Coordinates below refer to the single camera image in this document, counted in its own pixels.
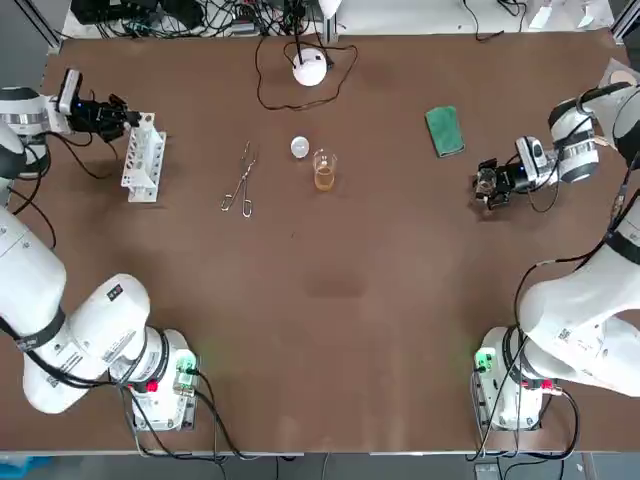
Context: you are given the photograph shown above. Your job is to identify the white desk lamp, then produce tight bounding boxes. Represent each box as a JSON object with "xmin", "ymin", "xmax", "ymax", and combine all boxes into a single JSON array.
[{"xmin": 291, "ymin": 0, "xmax": 343, "ymax": 88}]

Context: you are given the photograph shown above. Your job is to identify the black electronics box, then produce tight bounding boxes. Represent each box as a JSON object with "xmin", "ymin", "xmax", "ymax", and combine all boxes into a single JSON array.
[{"xmin": 69, "ymin": 0, "xmax": 206, "ymax": 26}]

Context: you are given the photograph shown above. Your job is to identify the glass beaker with amber liquid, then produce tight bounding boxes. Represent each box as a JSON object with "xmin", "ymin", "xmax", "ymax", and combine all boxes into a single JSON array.
[{"xmin": 312, "ymin": 147, "xmax": 339, "ymax": 193}]

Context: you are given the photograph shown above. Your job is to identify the square wire gauze mat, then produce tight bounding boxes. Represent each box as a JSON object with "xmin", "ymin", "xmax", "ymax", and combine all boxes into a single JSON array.
[{"xmin": 602, "ymin": 57, "xmax": 640, "ymax": 87}]

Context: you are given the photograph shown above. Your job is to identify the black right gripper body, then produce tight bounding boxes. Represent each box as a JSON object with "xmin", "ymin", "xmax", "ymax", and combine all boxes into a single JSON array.
[{"xmin": 494, "ymin": 162, "xmax": 532, "ymax": 198}]

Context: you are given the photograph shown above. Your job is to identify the small clear glass beaker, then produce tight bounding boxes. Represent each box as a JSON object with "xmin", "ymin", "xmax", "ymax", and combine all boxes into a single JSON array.
[{"xmin": 473, "ymin": 169, "xmax": 497, "ymax": 201}]

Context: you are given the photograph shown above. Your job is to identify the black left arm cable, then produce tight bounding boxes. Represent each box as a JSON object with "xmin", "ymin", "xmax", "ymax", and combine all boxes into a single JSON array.
[{"xmin": 7, "ymin": 134, "xmax": 129, "ymax": 396}]

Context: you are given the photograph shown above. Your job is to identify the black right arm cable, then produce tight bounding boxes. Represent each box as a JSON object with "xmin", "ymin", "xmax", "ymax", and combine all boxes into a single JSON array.
[{"xmin": 514, "ymin": 87, "xmax": 640, "ymax": 351}]

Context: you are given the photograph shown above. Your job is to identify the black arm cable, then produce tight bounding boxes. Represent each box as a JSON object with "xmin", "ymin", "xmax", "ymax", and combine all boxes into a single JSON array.
[
  {"xmin": 514, "ymin": 87, "xmax": 640, "ymax": 351},
  {"xmin": 7, "ymin": 134, "xmax": 129, "ymax": 396}
]

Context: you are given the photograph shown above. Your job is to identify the metal crucible tongs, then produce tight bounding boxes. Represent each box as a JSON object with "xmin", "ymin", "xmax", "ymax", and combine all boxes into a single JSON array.
[{"xmin": 220, "ymin": 140, "xmax": 262, "ymax": 220}]

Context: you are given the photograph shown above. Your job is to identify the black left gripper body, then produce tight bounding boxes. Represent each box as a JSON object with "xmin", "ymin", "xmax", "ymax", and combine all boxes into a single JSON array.
[{"xmin": 69, "ymin": 99, "xmax": 109, "ymax": 134}]

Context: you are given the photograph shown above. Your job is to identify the black foot power cable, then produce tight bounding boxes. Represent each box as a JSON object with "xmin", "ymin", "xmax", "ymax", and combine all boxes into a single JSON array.
[
  {"xmin": 122, "ymin": 369, "xmax": 306, "ymax": 461},
  {"xmin": 467, "ymin": 389, "xmax": 581, "ymax": 461}
]

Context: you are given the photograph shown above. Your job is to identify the white test tube rack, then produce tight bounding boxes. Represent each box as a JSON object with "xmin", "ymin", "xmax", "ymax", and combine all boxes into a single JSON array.
[{"xmin": 119, "ymin": 112, "xmax": 168, "ymax": 204}]

